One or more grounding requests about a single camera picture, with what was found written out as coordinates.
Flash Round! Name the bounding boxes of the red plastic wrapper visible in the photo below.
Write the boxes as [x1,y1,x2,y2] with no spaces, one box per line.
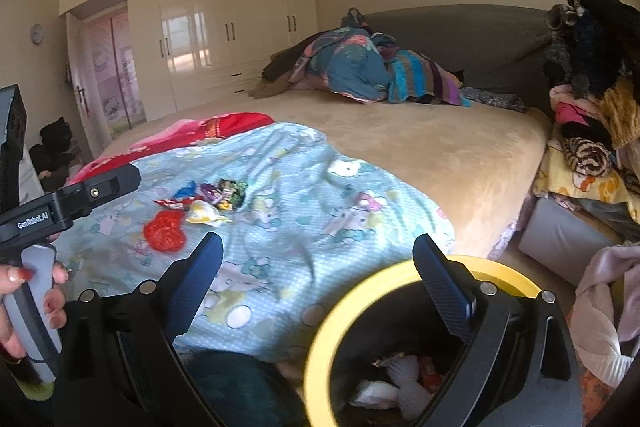
[143,210,186,254]

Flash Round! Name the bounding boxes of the red white candy wrapper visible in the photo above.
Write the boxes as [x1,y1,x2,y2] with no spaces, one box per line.
[154,197,195,211]

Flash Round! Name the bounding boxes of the yellow white snack wrapper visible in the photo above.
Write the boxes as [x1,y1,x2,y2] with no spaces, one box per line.
[186,200,232,229]

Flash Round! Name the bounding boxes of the purple foil snack wrapper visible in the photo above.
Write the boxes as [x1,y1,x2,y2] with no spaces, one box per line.
[198,183,224,206]

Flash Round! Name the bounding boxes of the white crumpled tissue trash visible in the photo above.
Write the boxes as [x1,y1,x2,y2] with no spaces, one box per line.
[349,353,433,421]

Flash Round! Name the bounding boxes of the yellow rimmed trash bin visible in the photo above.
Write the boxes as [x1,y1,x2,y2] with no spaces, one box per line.
[304,255,540,426]

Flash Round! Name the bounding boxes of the left hand red nails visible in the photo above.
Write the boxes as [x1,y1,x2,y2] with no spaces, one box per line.
[1,261,68,361]

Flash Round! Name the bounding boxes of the black bag on floor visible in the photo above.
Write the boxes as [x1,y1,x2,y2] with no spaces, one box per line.
[28,117,80,193]

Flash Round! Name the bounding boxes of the pale pink cloth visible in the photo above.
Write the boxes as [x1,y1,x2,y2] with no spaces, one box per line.
[570,243,639,388]

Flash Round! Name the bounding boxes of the grey storage box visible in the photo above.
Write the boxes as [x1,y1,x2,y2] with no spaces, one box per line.
[518,198,623,286]

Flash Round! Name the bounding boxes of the blue crumpled wrapper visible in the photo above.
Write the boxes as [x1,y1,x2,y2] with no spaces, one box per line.
[174,181,201,205]

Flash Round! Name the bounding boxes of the red floral blanket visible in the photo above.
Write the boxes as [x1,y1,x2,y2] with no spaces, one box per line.
[66,113,274,185]

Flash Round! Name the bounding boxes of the pink cartoon sliding door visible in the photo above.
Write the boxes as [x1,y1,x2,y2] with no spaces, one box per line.
[84,8,146,141]

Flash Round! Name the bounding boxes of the beige bed mattress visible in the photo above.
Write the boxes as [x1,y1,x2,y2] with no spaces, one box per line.
[104,90,551,258]

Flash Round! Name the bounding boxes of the black green snack packet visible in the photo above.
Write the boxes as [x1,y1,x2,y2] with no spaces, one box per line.
[215,179,247,211]

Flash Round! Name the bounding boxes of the mixed clothes heap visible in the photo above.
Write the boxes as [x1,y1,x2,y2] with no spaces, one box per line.
[533,77,639,243]

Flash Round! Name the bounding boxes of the light blue cartoon blanket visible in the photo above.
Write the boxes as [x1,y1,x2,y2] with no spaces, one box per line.
[55,122,454,362]

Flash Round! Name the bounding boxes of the dark patterned cloth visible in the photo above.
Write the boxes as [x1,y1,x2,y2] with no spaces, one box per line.
[461,87,527,113]

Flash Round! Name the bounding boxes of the cream glossy wardrobe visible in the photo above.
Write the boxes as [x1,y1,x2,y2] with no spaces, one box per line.
[57,0,320,122]

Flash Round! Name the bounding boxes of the brown clothing on bed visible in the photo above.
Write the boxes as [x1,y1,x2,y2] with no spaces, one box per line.
[248,31,328,100]

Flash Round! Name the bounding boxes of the striped colourful cloth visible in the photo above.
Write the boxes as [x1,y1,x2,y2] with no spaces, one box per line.
[386,50,470,106]

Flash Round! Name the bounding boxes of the black fluffy clothing pile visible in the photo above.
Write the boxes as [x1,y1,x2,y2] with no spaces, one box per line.
[544,0,639,98]

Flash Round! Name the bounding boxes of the blue patterned quilt bundle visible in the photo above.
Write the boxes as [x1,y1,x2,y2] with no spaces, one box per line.
[288,27,396,103]

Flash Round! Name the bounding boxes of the round wall clock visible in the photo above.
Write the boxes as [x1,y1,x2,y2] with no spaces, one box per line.
[29,23,43,46]

